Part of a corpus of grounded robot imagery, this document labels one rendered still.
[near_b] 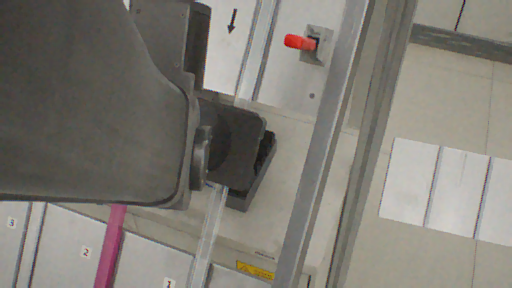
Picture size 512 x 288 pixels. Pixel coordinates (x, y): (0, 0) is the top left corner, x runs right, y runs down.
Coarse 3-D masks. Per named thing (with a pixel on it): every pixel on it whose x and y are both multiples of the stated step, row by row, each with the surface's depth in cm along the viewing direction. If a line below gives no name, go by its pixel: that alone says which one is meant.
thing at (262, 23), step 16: (272, 0) 50; (256, 16) 50; (256, 32) 50; (256, 48) 50; (256, 64) 51; (240, 80) 51; (240, 96) 51; (224, 192) 52; (208, 208) 52; (208, 224) 52; (208, 240) 52; (208, 256) 52; (192, 272) 53
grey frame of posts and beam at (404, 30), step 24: (408, 0) 65; (384, 24) 68; (408, 24) 67; (384, 48) 71; (384, 96) 77; (384, 120) 80; (360, 144) 85; (360, 168) 89; (360, 192) 94; (360, 216) 99; (336, 264) 114
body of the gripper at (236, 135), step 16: (208, 112) 40; (224, 112) 42; (240, 112) 42; (224, 128) 41; (240, 128) 42; (256, 128) 41; (224, 144) 41; (240, 144) 42; (256, 144) 41; (208, 160) 38; (224, 160) 42; (240, 160) 42; (208, 176) 43; (224, 176) 42; (240, 176) 42
